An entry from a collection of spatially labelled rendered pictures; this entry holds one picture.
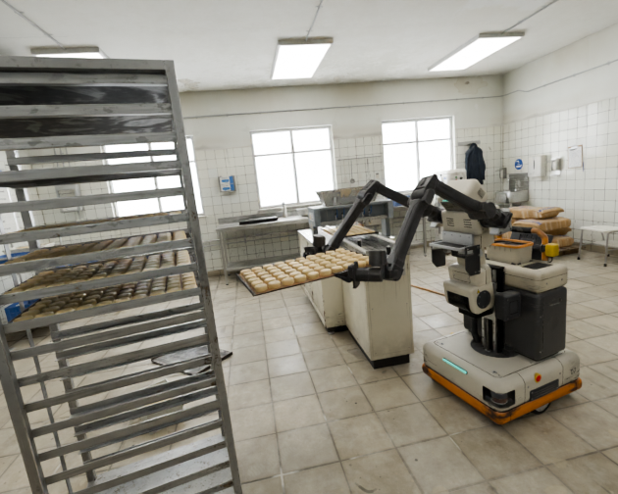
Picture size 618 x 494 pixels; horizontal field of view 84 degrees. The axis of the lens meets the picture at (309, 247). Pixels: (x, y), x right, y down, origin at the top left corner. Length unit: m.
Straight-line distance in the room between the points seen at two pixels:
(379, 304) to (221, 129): 4.36
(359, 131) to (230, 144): 2.23
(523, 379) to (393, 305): 0.88
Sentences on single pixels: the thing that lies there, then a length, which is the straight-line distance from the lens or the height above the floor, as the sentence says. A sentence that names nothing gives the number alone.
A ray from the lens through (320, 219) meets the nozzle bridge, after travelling 3.08.
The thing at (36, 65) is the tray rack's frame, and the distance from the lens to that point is 1.34.
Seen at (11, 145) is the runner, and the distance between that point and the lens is 1.35.
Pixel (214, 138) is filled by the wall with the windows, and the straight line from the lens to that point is 6.08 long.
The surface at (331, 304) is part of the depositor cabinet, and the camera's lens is 3.18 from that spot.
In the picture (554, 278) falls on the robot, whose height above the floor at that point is 0.76.
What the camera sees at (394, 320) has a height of 0.37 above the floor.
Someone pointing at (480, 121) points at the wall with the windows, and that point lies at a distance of 7.50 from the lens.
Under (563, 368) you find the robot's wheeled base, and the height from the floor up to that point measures 0.24.
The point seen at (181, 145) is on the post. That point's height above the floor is 1.56.
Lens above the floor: 1.39
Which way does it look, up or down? 10 degrees down
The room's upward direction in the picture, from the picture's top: 6 degrees counter-clockwise
